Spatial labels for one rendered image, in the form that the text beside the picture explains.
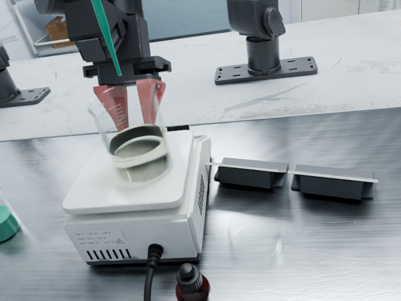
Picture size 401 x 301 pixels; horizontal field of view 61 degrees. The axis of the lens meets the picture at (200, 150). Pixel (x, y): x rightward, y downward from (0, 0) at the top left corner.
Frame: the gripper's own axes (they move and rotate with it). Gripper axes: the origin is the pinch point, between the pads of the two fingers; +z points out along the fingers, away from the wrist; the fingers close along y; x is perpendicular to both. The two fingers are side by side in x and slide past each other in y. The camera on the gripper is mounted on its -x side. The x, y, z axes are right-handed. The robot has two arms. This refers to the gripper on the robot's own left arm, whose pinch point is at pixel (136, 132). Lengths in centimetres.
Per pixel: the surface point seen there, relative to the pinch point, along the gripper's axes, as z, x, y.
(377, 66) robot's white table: -6.8, 25.6, 38.5
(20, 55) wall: -55, 170, -139
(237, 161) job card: 5.4, 2.7, 12.9
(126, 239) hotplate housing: 9.8, -13.6, 2.6
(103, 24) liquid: -9.3, -17.8, 5.1
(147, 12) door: -101, 270, -77
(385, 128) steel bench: 3.2, 7.9, 33.5
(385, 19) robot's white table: -19, 48, 48
